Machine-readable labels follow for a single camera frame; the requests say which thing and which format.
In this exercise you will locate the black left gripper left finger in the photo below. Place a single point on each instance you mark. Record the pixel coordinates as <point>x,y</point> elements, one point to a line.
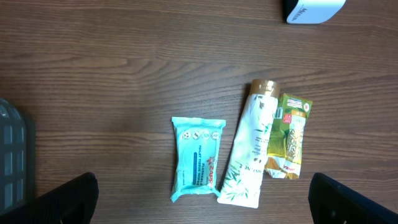
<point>72,202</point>

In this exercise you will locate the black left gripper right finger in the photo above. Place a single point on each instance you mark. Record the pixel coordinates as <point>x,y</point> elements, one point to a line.
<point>332,202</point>

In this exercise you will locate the green yellow snack pouch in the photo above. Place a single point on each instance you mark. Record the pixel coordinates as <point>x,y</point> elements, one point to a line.
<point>285,145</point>

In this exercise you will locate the white green cosmetic tube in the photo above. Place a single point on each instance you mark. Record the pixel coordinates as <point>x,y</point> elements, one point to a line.
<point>244,175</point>

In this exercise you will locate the teal wet wipes pack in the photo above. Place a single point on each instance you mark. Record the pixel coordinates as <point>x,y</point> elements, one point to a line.
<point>198,142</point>

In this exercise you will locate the white barcode scanner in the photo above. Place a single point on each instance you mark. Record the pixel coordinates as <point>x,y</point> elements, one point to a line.
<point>310,11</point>

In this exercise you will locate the grey plastic mesh basket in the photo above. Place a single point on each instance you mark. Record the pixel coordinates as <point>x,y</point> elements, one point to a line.
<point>17,158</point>

